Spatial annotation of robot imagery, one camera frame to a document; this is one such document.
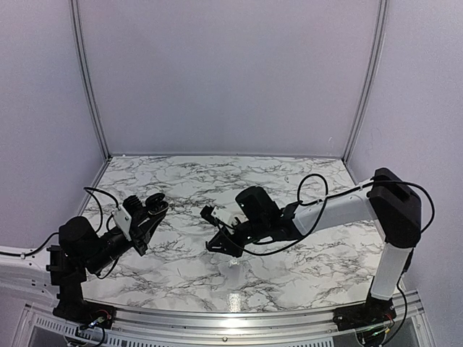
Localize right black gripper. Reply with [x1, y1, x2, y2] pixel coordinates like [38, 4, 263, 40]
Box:
[207, 218, 268, 259]

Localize black earbud charging case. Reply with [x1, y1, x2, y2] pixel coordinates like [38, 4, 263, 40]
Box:
[145, 193, 169, 215]

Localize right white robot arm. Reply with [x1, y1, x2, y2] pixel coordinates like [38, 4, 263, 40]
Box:
[200, 168, 427, 324]

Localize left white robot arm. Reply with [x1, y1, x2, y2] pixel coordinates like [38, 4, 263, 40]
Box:
[1, 195, 169, 327]

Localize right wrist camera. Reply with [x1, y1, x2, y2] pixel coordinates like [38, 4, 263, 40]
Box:
[200, 205, 241, 226]

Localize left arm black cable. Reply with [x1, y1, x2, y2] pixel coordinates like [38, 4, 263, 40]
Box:
[14, 186, 124, 280]

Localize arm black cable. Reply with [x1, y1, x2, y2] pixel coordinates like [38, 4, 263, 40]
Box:
[216, 173, 435, 257]
[14, 186, 124, 280]

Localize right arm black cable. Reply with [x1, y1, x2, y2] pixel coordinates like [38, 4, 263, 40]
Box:
[216, 173, 435, 257]

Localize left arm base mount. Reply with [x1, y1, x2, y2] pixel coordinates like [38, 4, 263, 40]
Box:
[52, 283, 116, 329]

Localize aluminium front rail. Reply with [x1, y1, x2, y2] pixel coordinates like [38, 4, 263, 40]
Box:
[21, 298, 428, 347]

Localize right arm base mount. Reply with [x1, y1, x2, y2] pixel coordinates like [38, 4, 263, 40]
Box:
[333, 290, 396, 331]

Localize left aluminium corner post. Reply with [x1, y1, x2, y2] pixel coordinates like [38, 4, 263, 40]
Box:
[69, 0, 111, 161]

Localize aluminium corner post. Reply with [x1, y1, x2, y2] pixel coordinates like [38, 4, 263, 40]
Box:
[341, 0, 390, 166]
[69, 0, 111, 161]

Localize right aluminium corner post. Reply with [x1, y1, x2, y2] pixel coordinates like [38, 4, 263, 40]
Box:
[341, 0, 390, 166]

